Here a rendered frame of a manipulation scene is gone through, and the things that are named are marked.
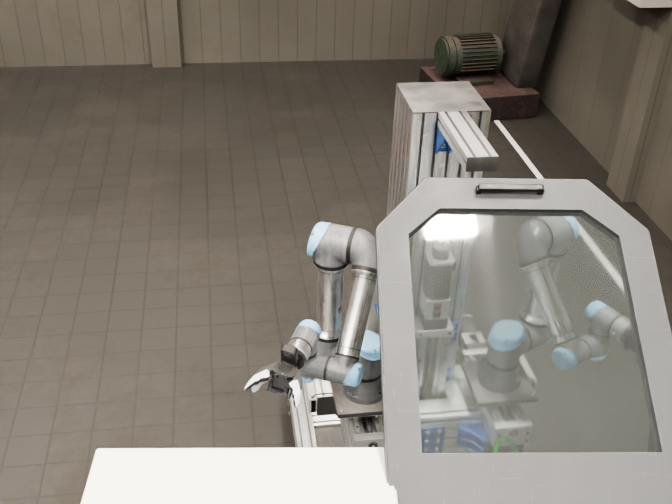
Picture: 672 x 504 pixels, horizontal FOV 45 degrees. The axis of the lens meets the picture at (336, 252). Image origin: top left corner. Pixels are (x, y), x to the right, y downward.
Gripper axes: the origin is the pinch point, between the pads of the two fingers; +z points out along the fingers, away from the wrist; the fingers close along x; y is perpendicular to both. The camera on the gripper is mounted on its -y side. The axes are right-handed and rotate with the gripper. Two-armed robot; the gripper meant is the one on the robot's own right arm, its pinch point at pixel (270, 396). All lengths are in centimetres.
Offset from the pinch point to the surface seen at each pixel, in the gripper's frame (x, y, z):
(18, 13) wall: 455, 155, -522
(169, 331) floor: 114, 163, -178
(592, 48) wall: -83, 55, -552
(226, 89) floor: 236, 180, -539
